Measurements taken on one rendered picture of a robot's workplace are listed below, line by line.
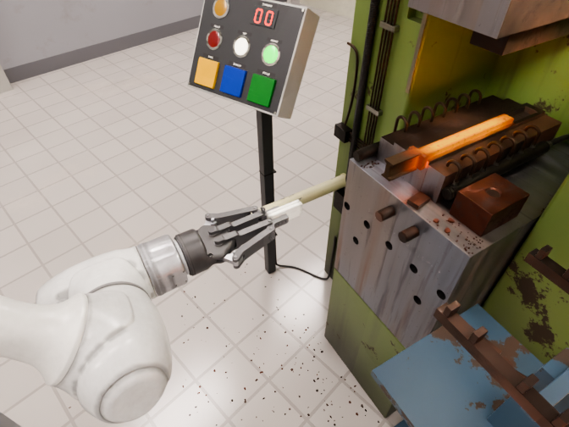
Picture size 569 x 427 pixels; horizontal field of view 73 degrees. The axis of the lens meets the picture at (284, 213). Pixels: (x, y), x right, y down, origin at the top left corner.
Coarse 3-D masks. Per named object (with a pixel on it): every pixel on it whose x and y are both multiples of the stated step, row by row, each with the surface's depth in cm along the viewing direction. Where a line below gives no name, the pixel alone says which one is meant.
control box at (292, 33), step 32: (256, 0) 102; (224, 32) 108; (256, 32) 103; (288, 32) 99; (192, 64) 115; (224, 64) 110; (256, 64) 105; (288, 64) 100; (224, 96) 111; (288, 96) 105
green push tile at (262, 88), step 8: (256, 80) 105; (264, 80) 103; (272, 80) 102; (256, 88) 105; (264, 88) 104; (272, 88) 103; (248, 96) 107; (256, 96) 105; (264, 96) 104; (272, 96) 104; (264, 104) 104
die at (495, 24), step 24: (432, 0) 68; (456, 0) 64; (480, 0) 61; (504, 0) 58; (528, 0) 59; (552, 0) 62; (456, 24) 66; (480, 24) 62; (504, 24) 60; (528, 24) 63
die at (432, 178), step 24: (456, 120) 97; (480, 120) 97; (528, 120) 96; (552, 120) 96; (384, 144) 93; (408, 144) 89; (480, 144) 89; (504, 144) 89; (528, 144) 93; (432, 168) 83; (456, 168) 82; (480, 168) 87; (432, 192) 85
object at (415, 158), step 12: (492, 120) 93; (504, 120) 93; (468, 132) 90; (480, 132) 90; (432, 144) 86; (444, 144) 86; (456, 144) 87; (396, 156) 81; (408, 156) 81; (420, 156) 82; (432, 156) 84; (396, 168) 81; (408, 168) 84; (420, 168) 83
